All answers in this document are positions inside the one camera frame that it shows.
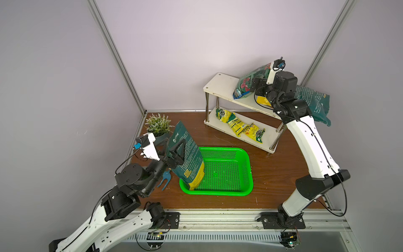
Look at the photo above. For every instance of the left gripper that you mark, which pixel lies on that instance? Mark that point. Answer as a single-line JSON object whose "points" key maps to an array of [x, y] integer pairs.
{"points": [[171, 156]]}

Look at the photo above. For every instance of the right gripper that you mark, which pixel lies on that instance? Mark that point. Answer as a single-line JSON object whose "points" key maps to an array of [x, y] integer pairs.
{"points": [[257, 84]]}

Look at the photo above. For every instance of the colourful flower fertilizer bag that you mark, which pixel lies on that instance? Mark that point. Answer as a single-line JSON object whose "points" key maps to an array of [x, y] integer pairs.
{"points": [[246, 85]]}

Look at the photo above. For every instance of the dark green soil bag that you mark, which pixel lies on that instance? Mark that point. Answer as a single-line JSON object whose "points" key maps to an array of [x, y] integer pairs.
{"points": [[192, 171]]}

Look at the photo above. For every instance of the small green yellow fertilizer packet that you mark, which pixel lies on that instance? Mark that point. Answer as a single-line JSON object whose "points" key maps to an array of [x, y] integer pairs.
{"points": [[255, 133]]}

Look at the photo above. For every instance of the green yellow large fertilizer bag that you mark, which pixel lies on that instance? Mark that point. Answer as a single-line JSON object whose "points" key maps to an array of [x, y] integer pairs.
{"points": [[319, 103]]}

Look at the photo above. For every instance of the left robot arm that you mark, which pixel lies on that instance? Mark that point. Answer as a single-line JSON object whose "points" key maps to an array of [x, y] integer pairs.
{"points": [[109, 223]]}

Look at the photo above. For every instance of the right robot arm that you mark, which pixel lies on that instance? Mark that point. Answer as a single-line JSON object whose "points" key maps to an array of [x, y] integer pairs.
{"points": [[324, 172]]}

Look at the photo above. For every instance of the white two-tier shelf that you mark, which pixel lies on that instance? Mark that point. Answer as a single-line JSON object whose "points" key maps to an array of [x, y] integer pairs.
{"points": [[221, 87]]}

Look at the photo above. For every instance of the left yellow green fertilizer packet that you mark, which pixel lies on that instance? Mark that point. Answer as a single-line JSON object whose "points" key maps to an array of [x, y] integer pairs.
{"points": [[224, 116]]}

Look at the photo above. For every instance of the potted lavender plant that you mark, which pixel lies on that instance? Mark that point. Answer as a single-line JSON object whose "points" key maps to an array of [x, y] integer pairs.
{"points": [[160, 126]]}

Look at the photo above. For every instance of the green plastic basket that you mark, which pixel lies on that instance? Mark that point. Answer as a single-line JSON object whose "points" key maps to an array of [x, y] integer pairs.
{"points": [[227, 173]]}

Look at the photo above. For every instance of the aluminium corner profile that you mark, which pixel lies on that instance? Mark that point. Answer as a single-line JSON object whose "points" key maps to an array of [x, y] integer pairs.
{"points": [[97, 15]]}

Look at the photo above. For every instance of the teal garden fork yellow handle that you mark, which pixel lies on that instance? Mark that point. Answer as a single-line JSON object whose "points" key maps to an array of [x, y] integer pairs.
{"points": [[166, 178]]}

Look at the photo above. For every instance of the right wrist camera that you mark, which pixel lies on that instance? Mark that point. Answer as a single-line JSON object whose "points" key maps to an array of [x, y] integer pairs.
{"points": [[275, 66]]}

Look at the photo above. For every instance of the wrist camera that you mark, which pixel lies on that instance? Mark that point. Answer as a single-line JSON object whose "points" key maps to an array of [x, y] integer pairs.
{"points": [[275, 66], [145, 143]]}

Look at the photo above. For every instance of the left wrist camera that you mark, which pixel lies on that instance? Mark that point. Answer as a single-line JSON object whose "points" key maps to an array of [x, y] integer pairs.
{"points": [[145, 143]]}

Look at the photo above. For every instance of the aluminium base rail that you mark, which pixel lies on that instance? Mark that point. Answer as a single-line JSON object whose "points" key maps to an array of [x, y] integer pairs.
{"points": [[232, 227]]}

